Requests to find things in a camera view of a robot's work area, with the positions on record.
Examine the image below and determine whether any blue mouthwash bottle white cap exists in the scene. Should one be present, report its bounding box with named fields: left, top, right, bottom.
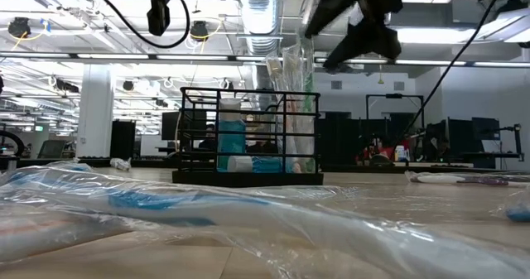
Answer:
left=226, top=154, right=297, bottom=174
left=217, top=98, right=248, bottom=173

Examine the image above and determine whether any rectangular ceiling light panel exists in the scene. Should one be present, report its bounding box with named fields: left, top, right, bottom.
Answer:
left=397, top=26, right=463, bottom=45

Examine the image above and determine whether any long ceiling light strip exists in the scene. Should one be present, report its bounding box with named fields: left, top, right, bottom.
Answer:
left=0, top=51, right=530, bottom=69

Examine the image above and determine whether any person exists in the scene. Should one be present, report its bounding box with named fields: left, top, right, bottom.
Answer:
left=426, top=136, right=451, bottom=162
left=364, top=136, right=398, bottom=166
left=199, top=123, right=220, bottom=151

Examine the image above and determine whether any dark desk monitor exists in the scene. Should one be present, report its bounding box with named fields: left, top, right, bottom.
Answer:
left=471, top=116, right=502, bottom=142
left=161, top=111, right=183, bottom=142

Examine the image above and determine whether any white building column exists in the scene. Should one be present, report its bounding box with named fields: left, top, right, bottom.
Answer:
left=75, top=63, right=116, bottom=159

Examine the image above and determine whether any tall black cabinet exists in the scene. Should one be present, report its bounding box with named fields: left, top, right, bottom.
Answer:
left=109, top=119, right=137, bottom=160

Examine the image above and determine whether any grey office chair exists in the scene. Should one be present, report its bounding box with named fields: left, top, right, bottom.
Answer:
left=36, top=139, right=67, bottom=160

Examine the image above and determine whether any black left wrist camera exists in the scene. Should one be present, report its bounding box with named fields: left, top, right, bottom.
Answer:
left=147, top=0, right=171, bottom=37

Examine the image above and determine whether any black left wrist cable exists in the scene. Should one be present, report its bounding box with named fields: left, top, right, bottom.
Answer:
left=87, top=0, right=191, bottom=50

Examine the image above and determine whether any black metal stand frame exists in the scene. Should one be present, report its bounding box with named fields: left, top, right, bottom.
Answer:
left=365, top=92, right=426, bottom=164

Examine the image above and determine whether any silver ceiling air duct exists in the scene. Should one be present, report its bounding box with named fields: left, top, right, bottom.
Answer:
left=238, top=0, right=282, bottom=102

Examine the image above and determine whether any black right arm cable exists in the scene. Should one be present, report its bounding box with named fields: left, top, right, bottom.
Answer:
left=403, top=0, right=507, bottom=133

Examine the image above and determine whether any black ceiling camera yellow cable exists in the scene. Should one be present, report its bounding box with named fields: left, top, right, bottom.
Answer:
left=7, top=17, right=32, bottom=39

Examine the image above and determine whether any black metal table frame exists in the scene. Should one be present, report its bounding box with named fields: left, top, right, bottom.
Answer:
left=0, top=154, right=530, bottom=176

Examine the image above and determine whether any black wire caddy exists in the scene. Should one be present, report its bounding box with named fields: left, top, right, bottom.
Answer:
left=171, top=86, right=325, bottom=188

